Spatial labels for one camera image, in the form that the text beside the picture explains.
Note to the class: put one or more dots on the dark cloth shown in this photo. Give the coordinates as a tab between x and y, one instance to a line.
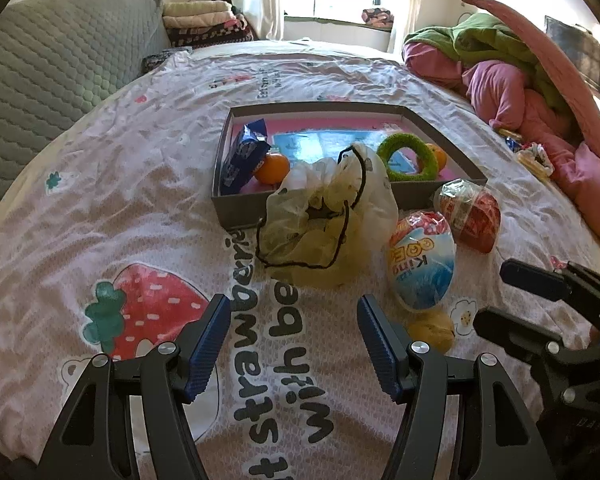
162	59

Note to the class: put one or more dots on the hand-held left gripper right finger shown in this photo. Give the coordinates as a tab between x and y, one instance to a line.
380	347

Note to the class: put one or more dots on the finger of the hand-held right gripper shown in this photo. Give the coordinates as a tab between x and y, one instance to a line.
530	277
502	325

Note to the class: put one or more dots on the large orange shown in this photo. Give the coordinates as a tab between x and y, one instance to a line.
274	169

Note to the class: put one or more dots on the grey quilted headboard cover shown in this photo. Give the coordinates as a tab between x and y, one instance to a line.
45	70

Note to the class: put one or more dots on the small orange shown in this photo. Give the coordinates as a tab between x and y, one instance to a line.
441	156

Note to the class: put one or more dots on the yellow ball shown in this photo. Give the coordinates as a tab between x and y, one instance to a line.
430	332

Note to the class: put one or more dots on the pink folded blanket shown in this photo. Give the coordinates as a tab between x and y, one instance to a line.
205	21

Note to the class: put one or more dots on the egg-shaped toy package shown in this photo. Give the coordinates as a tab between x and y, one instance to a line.
422	270

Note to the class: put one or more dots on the pink workbook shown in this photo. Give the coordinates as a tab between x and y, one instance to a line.
320	142

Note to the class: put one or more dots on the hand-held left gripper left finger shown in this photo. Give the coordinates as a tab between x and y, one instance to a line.
207	350

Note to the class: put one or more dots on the dark patterned folded blanket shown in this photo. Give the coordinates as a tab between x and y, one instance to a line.
210	36

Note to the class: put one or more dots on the pink quilt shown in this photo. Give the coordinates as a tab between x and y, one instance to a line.
505	90

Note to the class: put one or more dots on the red plastic-wrapped package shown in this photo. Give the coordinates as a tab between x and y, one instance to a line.
472	220

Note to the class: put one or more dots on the grey cardboard box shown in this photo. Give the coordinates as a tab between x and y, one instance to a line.
240	212

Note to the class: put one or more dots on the dark framed screen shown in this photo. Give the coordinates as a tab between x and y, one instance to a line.
575	52

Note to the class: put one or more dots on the blue snack packet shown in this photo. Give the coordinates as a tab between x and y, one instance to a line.
242	155

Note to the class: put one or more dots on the pink pillow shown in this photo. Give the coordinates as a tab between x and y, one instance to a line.
555	75

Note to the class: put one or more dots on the yellow-white snack packet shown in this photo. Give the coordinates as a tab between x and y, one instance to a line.
535	160

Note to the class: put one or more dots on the floral cushion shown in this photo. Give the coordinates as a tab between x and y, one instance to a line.
377	17

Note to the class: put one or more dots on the small orange-blue snack packet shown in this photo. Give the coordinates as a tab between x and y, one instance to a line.
510	137

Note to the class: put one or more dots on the cream folded blanket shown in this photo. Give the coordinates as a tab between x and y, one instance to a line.
195	8

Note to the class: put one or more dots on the green blanket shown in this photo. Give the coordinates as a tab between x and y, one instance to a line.
495	42

